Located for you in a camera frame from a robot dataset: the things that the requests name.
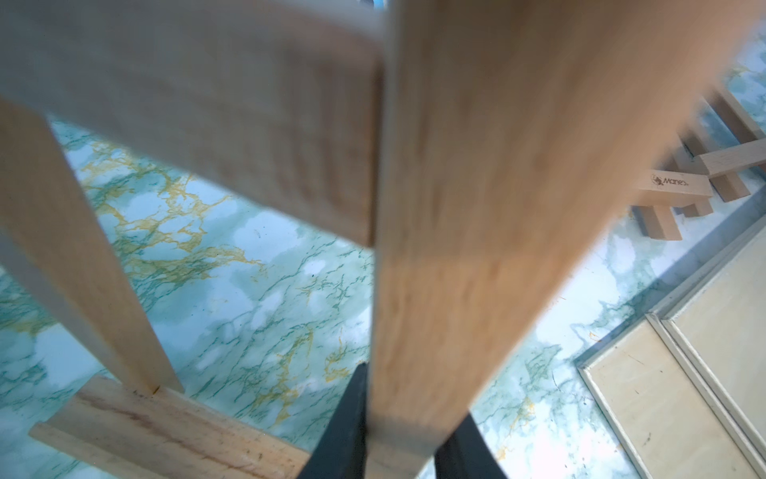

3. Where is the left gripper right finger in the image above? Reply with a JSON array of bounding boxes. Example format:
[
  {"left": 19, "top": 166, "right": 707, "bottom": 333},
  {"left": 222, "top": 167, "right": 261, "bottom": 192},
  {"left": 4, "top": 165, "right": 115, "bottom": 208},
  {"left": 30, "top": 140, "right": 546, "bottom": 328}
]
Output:
[{"left": 434, "top": 414, "right": 507, "bottom": 479}]

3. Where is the wooden easel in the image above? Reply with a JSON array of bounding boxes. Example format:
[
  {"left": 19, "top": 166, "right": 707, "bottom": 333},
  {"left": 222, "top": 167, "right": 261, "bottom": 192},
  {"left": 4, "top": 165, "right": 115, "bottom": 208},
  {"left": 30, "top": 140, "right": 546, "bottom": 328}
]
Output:
[
  {"left": 1, "top": 1, "right": 765, "bottom": 478},
  {"left": 632, "top": 136, "right": 713, "bottom": 241},
  {"left": 681, "top": 84, "right": 765, "bottom": 203}
]

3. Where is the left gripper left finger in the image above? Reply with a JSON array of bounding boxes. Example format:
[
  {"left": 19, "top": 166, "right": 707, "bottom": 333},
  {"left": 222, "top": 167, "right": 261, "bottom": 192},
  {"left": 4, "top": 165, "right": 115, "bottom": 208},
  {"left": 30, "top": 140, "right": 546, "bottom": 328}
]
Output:
[{"left": 297, "top": 362, "right": 368, "bottom": 479}]

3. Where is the plywood board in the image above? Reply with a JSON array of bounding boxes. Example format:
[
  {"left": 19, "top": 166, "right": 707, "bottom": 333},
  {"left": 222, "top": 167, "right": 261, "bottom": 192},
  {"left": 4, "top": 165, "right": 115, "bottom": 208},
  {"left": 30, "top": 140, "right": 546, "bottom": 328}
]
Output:
[
  {"left": 578, "top": 315, "right": 765, "bottom": 478},
  {"left": 650, "top": 220, "right": 765, "bottom": 475}
]

